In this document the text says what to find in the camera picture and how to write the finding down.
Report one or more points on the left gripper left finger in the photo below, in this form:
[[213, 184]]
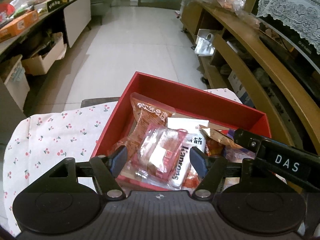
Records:
[[117, 161]]

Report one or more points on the orange translucent snack bag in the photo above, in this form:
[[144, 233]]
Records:
[[146, 111]]

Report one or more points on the white spicy strip snack pack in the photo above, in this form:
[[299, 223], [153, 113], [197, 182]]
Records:
[[185, 125]]

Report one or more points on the cherry print tablecloth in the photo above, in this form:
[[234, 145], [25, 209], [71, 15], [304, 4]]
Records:
[[41, 141]]

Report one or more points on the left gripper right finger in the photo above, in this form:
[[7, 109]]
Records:
[[210, 170]]

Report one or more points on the white lace cloth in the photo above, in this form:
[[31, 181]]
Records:
[[300, 15]]

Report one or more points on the white Kaprons wafer pack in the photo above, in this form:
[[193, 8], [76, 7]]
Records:
[[180, 173]]

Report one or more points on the white storage bin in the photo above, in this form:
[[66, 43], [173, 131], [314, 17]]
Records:
[[45, 55]]

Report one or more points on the red cardboard box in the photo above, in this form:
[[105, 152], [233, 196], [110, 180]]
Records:
[[185, 100]]

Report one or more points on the orange flat box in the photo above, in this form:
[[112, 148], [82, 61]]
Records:
[[18, 25]]

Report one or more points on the wooden TV cabinet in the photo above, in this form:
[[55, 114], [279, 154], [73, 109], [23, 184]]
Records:
[[240, 53]]

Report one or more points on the pink snack pack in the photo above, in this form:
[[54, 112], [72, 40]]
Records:
[[155, 160]]

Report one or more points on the blue foil snack pack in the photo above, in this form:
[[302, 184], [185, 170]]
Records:
[[233, 152]]

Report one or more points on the white plastic bag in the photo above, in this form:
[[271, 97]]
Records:
[[204, 45]]

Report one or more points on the red snack bag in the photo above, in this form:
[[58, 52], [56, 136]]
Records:
[[213, 148]]

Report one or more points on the long dark coffee table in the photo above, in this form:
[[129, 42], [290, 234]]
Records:
[[70, 19]]

